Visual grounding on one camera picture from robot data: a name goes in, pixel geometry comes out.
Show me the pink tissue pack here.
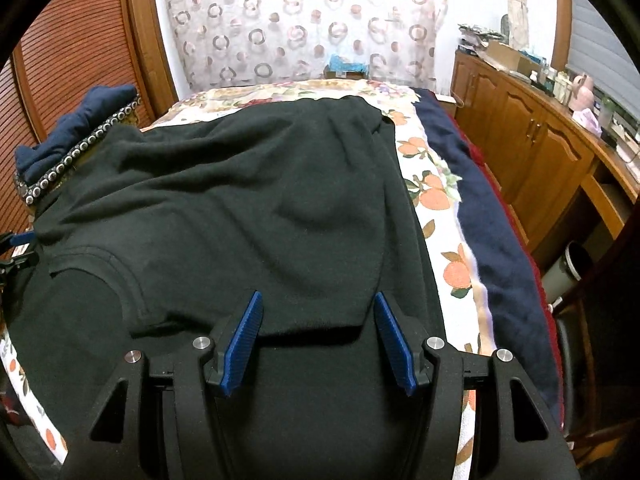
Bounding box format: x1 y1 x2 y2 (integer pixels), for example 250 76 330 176
572 107 603 134

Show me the navy folded garment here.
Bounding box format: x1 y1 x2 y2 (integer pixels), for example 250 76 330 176
15 85 140 183

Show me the circle-patterned sheer curtain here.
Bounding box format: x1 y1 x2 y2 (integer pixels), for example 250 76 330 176
162 0 451 92

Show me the wooden louvred wardrobe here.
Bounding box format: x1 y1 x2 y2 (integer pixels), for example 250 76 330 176
0 0 178 261

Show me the pile of folded patterned cloths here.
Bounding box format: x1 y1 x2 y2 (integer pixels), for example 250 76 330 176
457 22 506 53

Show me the grey window blind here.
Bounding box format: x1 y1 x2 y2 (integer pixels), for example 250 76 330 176
570 0 640 131

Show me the small cardboard box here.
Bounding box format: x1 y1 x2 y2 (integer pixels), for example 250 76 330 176
324 67 368 81

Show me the pink jug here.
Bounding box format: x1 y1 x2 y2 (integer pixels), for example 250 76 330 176
572 74 596 111

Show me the blue plastic bag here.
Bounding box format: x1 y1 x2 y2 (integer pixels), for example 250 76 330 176
327 54 367 73

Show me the open flat cardboard box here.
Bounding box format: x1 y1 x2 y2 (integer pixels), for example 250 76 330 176
482 40 541 78

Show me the grey waste bin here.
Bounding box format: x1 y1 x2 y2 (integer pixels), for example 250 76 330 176
540 241 593 306

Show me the wooden sideboard cabinet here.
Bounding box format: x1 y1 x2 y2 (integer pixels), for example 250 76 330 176
450 49 640 261

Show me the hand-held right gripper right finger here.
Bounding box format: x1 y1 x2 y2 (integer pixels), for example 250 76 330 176
374 291 581 480

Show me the floral blanket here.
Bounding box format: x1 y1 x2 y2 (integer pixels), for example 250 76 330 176
145 80 418 131

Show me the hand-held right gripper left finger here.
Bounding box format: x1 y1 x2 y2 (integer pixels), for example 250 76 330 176
60 290 265 480

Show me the black printed t-shirt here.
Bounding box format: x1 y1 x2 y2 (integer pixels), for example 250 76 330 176
5 96 448 480

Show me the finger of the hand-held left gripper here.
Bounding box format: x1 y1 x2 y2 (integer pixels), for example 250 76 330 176
0 230 40 281

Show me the navy blanket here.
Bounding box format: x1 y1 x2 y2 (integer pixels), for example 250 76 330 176
415 89 563 411

